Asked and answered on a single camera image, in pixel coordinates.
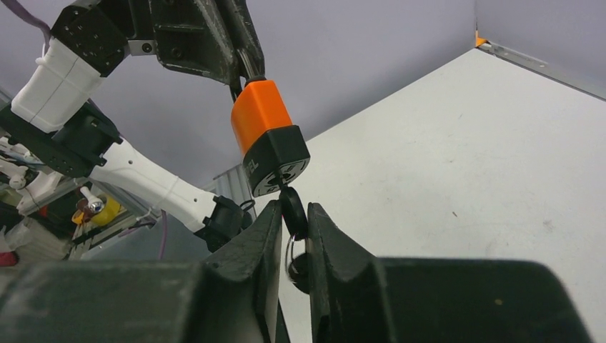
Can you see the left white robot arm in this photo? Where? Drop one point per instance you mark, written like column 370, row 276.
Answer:
column 53, row 117

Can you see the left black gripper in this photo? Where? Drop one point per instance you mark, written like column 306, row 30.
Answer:
column 201, row 38

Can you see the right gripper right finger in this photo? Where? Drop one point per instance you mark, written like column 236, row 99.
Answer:
column 358, row 297

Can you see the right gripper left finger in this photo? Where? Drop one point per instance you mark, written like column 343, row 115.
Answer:
column 231, row 296

